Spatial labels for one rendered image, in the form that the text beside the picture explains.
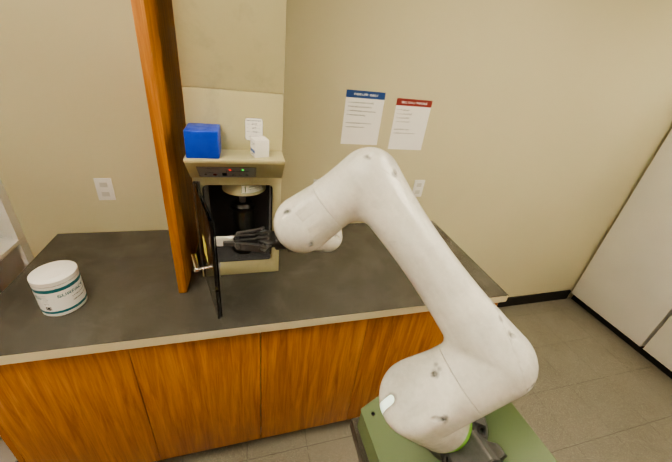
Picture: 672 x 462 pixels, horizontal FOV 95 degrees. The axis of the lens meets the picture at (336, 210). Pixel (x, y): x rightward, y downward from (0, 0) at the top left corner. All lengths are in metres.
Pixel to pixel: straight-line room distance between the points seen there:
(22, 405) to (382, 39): 2.02
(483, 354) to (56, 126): 1.73
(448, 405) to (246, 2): 1.12
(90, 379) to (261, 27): 1.34
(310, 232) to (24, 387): 1.23
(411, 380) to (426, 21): 1.54
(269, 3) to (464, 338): 1.02
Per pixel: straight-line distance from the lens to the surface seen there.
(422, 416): 0.64
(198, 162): 1.09
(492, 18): 1.97
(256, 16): 1.13
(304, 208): 0.59
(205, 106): 1.16
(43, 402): 1.65
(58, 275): 1.42
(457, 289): 0.59
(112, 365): 1.46
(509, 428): 0.85
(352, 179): 0.57
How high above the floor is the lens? 1.87
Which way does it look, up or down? 27 degrees down
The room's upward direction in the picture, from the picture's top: 7 degrees clockwise
